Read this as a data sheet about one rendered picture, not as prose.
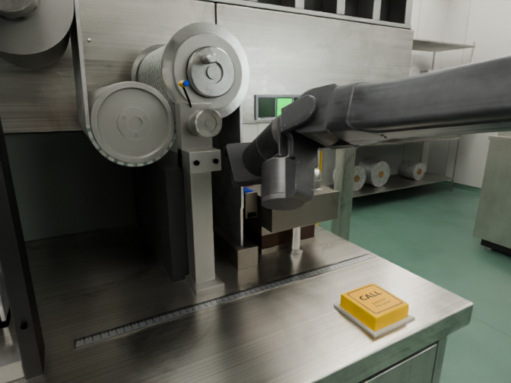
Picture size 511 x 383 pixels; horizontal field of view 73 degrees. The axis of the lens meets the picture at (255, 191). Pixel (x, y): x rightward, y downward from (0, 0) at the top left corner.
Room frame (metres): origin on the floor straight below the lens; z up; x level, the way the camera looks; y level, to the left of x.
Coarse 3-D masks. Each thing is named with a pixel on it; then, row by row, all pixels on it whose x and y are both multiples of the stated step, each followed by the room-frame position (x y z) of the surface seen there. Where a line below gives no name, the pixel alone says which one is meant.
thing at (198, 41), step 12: (192, 36) 0.56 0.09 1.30; (204, 36) 0.57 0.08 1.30; (216, 36) 0.58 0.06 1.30; (180, 48) 0.55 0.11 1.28; (192, 48) 0.56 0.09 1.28; (228, 48) 0.59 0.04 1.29; (180, 60) 0.55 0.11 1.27; (180, 72) 0.55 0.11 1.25; (240, 72) 0.60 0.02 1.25; (240, 84) 0.60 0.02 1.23; (192, 96) 0.55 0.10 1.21; (228, 96) 0.58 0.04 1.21; (216, 108) 0.57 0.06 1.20
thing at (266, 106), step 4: (260, 100) 0.99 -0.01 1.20; (264, 100) 1.00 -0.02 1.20; (268, 100) 1.00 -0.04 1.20; (272, 100) 1.01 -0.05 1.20; (260, 104) 0.99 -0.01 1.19; (264, 104) 1.00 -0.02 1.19; (268, 104) 1.00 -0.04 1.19; (272, 104) 1.01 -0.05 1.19; (260, 108) 0.99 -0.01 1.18; (264, 108) 1.00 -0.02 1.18; (268, 108) 1.00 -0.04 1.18; (272, 108) 1.01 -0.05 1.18; (260, 112) 0.99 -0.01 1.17; (264, 112) 1.00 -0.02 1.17; (268, 112) 1.00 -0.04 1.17; (272, 112) 1.01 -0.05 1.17; (260, 116) 0.99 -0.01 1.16
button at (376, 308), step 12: (360, 288) 0.48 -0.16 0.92; (372, 288) 0.48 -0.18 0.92; (348, 300) 0.45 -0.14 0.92; (360, 300) 0.44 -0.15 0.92; (372, 300) 0.44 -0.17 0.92; (384, 300) 0.44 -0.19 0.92; (396, 300) 0.44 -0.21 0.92; (360, 312) 0.43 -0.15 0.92; (372, 312) 0.41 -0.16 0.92; (384, 312) 0.41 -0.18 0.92; (396, 312) 0.42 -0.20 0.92; (372, 324) 0.41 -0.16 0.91; (384, 324) 0.41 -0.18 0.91
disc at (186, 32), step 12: (192, 24) 0.56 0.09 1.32; (204, 24) 0.57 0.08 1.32; (216, 24) 0.58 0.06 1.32; (180, 36) 0.55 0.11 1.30; (228, 36) 0.59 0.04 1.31; (168, 48) 0.54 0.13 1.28; (240, 48) 0.60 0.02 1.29; (168, 60) 0.54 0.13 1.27; (240, 60) 0.60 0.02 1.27; (168, 72) 0.54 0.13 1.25; (168, 84) 0.54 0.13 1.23; (180, 96) 0.55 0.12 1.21; (240, 96) 0.60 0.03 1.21; (228, 108) 0.59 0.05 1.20
